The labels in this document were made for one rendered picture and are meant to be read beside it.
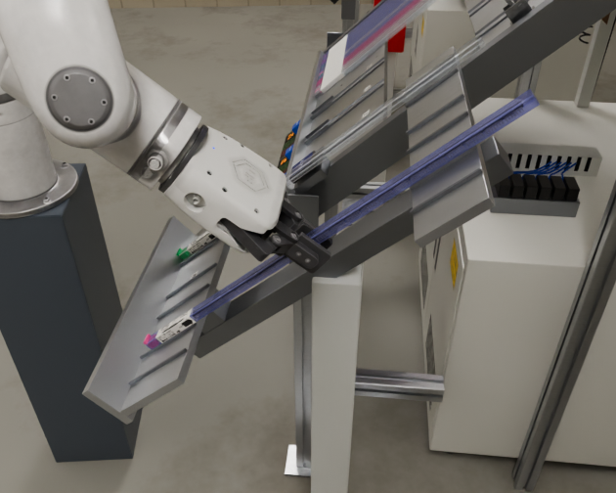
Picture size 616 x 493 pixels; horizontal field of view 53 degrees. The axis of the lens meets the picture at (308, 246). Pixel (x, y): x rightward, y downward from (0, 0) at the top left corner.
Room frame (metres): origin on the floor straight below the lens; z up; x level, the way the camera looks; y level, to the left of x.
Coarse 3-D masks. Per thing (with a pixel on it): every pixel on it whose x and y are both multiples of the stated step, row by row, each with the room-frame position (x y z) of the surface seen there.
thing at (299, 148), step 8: (320, 56) 1.51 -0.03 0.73; (320, 64) 1.47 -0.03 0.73; (312, 80) 1.35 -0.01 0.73; (312, 88) 1.31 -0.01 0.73; (312, 96) 1.27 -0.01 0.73; (304, 104) 1.24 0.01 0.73; (312, 104) 1.24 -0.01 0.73; (304, 112) 1.18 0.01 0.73; (304, 120) 1.15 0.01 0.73; (312, 120) 1.18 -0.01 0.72; (304, 128) 1.12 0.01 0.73; (296, 136) 1.09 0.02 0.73; (304, 136) 1.09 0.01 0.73; (296, 144) 1.04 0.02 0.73; (304, 144) 1.07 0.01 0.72; (296, 152) 1.02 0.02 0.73; (304, 152) 1.04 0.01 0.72; (296, 160) 0.99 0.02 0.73; (288, 168) 0.96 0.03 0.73
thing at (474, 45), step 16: (464, 48) 0.67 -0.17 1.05; (480, 48) 0.67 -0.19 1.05; (448, 64) 0.67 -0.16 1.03; (416, 80) 0.69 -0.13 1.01; (432, 80) 0.68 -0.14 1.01; (400, 96) 0.68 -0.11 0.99; (384, 112) 0.68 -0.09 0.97; (352, 128) 0.69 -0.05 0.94; (368, 128) 0.68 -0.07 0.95; (336, 144) 0.69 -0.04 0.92; (304, 160) 0.70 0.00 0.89; (320, 160) 0.69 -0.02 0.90; (288, 176) 0.69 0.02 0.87
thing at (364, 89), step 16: (384, 48) 1.24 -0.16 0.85; (368, 64) 1.23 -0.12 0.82; (384, 64) 1.16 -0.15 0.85; (352, 80) 1.21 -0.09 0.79; (368, 80) 1.14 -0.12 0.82; (384, 80) 1.08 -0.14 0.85; (336, 96) 1.19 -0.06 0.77; (352, 96) 1.13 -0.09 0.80; (368, 96) 1.06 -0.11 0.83; (384, 96) 1.01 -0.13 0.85; (320, 112) 1.18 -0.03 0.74; (336, 112) 1.11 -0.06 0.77; (352, 112) 1.04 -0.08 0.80; (368, 112) 0.99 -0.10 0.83; (320, 128) 1.09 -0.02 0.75; (336, 128) 1.03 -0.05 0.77; (320, 144) 1.02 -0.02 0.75; (352, 144) 0.91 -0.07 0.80
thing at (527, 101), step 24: (528, 96) 0.48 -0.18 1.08; (504, 120) 0.48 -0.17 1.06; (456, 144) 0.48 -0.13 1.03; (408, 168) 0.50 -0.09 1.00; (432, 168) 0.48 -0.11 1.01; (384, 192) 0.49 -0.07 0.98; (336, 216) 0.50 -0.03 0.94; (360, 216) 0.49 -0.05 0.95; (264, 264) 0.51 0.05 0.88; (240, 288) 0.50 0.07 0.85; (192, 312) 0.51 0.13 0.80
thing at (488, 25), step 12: (468, 0) 1.12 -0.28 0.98; (480, 0) 1.08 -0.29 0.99; (492, 0) 1.03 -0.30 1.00; (504, 0) 1.00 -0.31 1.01; (528, 0) 0.92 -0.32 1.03; (540, 0) 0.90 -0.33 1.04; (468, 12) 1.06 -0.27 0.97; (480, 12) 1.03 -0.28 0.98; (492, 12) 0.99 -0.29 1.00; (504, 12) 0.95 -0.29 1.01; (480, 24) 0.98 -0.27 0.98; (492, 24) 0.94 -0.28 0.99; (504, 24) 0.91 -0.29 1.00; (492, 36) 0.90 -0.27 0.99
